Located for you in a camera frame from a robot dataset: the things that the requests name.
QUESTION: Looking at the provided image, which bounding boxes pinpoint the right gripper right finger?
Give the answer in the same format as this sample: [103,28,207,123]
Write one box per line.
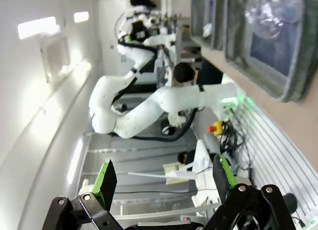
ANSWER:
[200,154,298,230]

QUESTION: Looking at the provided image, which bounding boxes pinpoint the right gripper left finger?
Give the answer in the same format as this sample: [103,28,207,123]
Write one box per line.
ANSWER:
[41,159,122,230]

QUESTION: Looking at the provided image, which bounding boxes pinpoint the white paper ball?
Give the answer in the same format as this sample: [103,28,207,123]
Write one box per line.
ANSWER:
[202,23,214,38]

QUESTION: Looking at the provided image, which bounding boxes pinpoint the crushed clear plastic bottle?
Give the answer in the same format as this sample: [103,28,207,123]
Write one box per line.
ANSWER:
[244,0,283,40]

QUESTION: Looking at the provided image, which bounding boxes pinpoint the yellow red emergency stop button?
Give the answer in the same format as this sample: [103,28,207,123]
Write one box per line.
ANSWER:
[208,120,224,136]

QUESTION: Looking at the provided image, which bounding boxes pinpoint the seated person black hair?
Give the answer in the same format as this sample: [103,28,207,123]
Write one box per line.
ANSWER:
[172,62,199,89]

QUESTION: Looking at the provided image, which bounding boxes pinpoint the grey fabric basket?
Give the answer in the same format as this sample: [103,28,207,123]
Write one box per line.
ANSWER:
[223,0,318,103]
[190,0,227,51]

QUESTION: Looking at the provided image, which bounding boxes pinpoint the ceiling light panel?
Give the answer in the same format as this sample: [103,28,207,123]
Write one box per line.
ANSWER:
[17,16,61,40]

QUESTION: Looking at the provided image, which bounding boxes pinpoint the black cable bundle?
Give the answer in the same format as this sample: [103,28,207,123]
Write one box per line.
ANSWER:
[218,108,252,171]

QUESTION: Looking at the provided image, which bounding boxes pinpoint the white slotted base plate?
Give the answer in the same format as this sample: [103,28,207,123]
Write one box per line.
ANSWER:
[198,90,318,230]

